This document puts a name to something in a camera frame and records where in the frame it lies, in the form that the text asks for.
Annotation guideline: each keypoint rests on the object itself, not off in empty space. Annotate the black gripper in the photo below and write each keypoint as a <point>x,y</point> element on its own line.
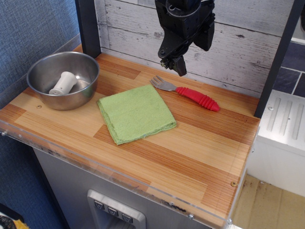
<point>184,22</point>

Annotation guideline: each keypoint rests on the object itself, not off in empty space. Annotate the dark right shelf post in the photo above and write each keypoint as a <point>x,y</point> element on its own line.
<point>279,56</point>

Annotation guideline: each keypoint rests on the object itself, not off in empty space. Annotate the stainless steel bowl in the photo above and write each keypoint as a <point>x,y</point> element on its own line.
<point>45,73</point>

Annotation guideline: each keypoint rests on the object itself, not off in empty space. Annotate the white salt shaker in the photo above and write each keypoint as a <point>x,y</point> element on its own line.
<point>64,84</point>

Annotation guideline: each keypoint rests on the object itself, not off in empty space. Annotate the silver button control panel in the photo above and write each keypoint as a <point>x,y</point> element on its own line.
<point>108,213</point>

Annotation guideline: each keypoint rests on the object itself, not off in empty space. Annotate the fork with red handle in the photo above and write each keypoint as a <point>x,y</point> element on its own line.
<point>200,98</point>

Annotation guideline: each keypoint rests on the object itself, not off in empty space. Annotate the dark left shelf post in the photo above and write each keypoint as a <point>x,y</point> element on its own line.
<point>88,27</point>

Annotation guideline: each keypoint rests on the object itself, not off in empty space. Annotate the yellow black object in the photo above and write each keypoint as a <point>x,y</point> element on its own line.
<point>11,221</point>

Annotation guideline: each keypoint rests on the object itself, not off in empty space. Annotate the clear acrylic table edge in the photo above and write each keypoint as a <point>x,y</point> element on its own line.
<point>189,170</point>

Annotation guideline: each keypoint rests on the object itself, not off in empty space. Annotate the green cloth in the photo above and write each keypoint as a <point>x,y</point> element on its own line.
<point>135,114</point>

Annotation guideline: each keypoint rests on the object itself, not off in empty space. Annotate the dark shelf post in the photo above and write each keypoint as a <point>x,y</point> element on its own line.
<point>88,27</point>
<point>279,56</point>

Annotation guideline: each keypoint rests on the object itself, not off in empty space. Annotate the white toy sink drainboard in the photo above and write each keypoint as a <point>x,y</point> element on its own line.
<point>278,154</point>

